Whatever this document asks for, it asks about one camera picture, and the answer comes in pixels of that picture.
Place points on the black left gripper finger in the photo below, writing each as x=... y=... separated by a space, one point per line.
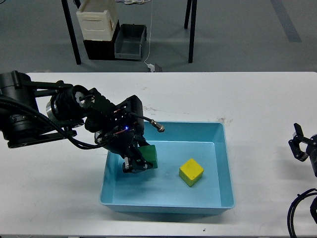
x=141 y=142
x=134 y=162

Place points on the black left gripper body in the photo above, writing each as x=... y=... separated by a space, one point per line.
x=119 y=140

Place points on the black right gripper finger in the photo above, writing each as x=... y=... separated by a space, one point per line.
x=294 y=143

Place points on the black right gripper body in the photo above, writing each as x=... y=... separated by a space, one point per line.
x=312 y=152

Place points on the green block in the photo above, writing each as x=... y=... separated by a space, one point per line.
x=149 y=153

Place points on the yellow block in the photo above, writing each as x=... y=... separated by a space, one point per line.
x=190 y=172

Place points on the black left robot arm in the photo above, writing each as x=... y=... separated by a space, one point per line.
x=40 y=112

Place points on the blue plastic tray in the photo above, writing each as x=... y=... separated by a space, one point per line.
x=162 y=190

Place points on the white power adapter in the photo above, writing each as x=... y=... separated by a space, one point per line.
x=151 y=68

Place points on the black crate under cream crate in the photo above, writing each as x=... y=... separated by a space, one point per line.
x=102 y=50

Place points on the dark grey storage bin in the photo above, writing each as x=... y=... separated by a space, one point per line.
x=129 y=42

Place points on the black table leg left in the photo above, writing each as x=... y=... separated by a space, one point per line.
x=71 y=32

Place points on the black table leg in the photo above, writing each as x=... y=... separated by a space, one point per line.
x=71 y=32
x=192 y=22
x=187 y=13

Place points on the cream plastic crate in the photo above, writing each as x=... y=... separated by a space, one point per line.
x=97 y=19

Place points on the black table leg far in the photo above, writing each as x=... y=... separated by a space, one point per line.
x=187 y=13

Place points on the black table leg right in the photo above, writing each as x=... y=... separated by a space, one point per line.
x=192 y=22

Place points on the silver cable connector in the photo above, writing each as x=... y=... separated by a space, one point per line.
x=160 y=128

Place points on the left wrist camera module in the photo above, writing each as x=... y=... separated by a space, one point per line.
x=128 y=114

